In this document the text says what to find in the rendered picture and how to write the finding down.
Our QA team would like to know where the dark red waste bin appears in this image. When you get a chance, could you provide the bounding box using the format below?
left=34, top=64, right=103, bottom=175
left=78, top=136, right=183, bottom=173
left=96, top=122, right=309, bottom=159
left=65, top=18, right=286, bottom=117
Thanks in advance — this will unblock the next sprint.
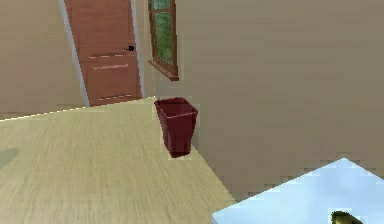
left=153, top=96, right=199, bottom=159

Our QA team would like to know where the wooden framed window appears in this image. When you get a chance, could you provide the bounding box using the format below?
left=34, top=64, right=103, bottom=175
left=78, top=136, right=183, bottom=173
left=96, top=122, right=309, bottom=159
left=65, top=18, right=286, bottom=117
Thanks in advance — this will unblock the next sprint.
left=147, top=0, right=180, bottom=83

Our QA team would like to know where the brown wooden room door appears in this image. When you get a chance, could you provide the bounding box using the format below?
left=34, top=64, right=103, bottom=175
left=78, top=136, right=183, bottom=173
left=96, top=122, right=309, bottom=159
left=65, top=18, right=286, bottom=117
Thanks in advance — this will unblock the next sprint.
left=58, top=0, right=146, bottom=108

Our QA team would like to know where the pale blue glossy table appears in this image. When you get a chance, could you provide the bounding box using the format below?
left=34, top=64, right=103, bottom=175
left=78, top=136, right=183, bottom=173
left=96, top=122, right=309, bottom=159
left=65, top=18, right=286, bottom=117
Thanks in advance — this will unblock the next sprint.
left=211, top=157, right=384, bottom=224

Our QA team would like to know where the olive green round object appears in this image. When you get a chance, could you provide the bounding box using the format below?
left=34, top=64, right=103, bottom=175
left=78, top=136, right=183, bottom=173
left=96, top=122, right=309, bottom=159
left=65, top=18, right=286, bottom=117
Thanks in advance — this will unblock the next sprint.
left=330, top=210, right=365, bottom=224

